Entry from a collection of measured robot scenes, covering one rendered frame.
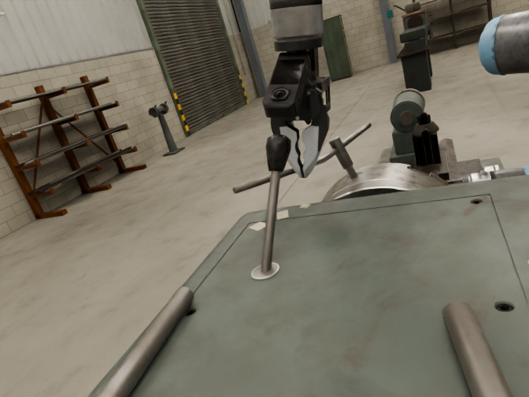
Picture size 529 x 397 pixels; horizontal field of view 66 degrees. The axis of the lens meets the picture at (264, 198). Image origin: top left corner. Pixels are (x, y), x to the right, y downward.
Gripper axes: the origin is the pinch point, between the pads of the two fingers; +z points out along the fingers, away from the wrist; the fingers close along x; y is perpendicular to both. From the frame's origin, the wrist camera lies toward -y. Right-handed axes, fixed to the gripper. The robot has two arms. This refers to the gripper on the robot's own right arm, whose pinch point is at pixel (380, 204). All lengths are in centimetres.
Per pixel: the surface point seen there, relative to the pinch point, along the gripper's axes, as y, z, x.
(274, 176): -50, 2, 28
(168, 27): 941, 638, 180
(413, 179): -22.0, -10.8, 13.9
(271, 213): -52, 3, 24
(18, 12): 502, 649, 231
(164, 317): -66, 12, 19
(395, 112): 88, 2, 3
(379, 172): -20.2, -5.0, 15.5
